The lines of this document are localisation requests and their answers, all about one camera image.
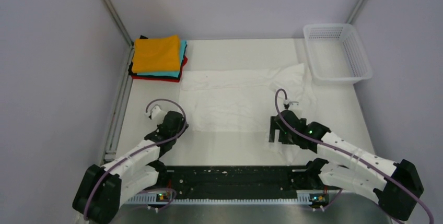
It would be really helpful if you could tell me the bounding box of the white t shirt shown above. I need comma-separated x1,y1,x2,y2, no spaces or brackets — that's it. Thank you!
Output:
177,64,317,166

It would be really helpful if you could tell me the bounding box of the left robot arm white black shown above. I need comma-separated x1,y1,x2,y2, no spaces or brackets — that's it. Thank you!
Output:
72,111,188,223

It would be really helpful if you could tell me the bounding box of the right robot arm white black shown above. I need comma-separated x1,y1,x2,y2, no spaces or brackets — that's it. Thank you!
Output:
269,110,424,221

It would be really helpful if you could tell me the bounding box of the folded red t shirt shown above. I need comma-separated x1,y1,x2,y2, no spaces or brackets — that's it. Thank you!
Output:
131,56,188,83

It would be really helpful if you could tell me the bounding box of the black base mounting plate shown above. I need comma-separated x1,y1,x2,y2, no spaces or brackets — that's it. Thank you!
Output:
151,166,334,200

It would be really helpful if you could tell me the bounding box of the folded black t shirt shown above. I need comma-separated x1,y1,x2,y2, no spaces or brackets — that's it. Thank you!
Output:
128,34,148,76

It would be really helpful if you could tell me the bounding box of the folded orange t shirt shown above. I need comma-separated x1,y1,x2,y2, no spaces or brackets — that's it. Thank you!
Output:
132,35,181,73

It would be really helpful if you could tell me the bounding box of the folded teal t shirt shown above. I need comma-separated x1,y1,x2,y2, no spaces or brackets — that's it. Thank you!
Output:
137,40,187,78

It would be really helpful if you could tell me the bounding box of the white plastic basket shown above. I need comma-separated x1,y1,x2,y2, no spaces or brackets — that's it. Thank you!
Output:
303,23,373,85

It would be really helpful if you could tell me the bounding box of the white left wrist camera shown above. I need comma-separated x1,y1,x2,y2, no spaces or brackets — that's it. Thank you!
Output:
145,105,162,120

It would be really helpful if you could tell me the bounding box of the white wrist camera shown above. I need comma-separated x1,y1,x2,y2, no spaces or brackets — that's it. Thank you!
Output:
145,105,162,120
284,101,300,111

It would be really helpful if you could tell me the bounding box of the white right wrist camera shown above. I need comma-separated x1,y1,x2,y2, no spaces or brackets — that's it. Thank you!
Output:
284,101,300,111

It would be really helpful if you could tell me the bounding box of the left aluminium frame rail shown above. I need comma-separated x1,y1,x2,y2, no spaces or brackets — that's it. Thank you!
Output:
100,0,133,164

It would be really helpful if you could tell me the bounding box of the white slotted cable duct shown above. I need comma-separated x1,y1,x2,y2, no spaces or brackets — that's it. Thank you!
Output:
125,193,312,206

